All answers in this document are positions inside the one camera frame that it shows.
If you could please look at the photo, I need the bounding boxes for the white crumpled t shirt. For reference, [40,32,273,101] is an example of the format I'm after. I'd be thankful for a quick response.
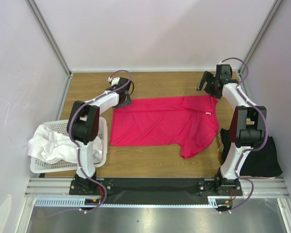
[27,124,105,164]

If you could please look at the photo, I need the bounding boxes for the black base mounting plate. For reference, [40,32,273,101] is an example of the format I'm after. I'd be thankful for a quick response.
[69,177,243,206]

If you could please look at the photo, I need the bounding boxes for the pink t shirt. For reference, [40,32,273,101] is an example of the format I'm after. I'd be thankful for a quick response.
[110,95,219,159]

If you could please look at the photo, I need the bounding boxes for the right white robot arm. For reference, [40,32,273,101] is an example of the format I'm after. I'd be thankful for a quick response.
[197,64,268,196]

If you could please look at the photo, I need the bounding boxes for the aluminium frame rail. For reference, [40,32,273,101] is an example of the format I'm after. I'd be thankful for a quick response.
[25,178,289,208]

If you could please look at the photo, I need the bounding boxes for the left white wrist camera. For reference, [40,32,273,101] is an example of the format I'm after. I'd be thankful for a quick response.
[108,76,120,86]

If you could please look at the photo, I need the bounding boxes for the white laundry basket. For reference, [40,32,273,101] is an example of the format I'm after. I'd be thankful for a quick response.
[30,117,108,173]

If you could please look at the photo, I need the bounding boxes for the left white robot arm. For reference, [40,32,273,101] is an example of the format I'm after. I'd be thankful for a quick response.
[67,77,131,195]

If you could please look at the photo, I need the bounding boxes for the black folded t shirt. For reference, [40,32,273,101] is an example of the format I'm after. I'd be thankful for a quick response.
[218,129,282,178]

